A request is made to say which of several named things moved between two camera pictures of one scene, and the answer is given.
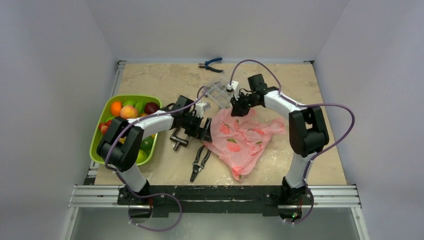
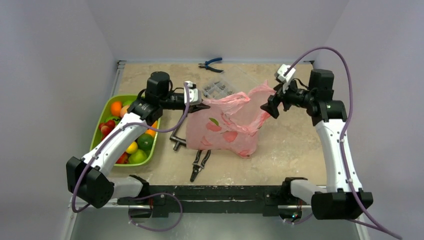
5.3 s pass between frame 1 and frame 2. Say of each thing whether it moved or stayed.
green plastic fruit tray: stayed
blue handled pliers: stayed
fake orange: stayed
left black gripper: moved
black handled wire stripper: stayed
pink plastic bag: moved
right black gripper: moved
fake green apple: stayed
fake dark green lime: stayed
